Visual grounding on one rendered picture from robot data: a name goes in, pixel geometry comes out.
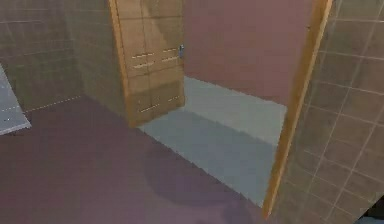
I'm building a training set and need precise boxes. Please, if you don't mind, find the brown wooden room door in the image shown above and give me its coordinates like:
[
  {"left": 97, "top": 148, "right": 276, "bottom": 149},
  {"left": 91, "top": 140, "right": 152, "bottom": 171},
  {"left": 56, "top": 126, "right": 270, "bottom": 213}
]
[{"left": 107, "top": 0, "right": 186, "bottom": 129}]

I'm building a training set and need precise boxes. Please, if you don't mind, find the grey flat slab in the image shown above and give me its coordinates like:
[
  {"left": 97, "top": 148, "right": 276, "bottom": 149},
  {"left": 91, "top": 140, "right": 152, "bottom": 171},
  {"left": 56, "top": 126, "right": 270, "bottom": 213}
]
[{"left": 0, "top": 63, "right": 32, "bottom": 136}]

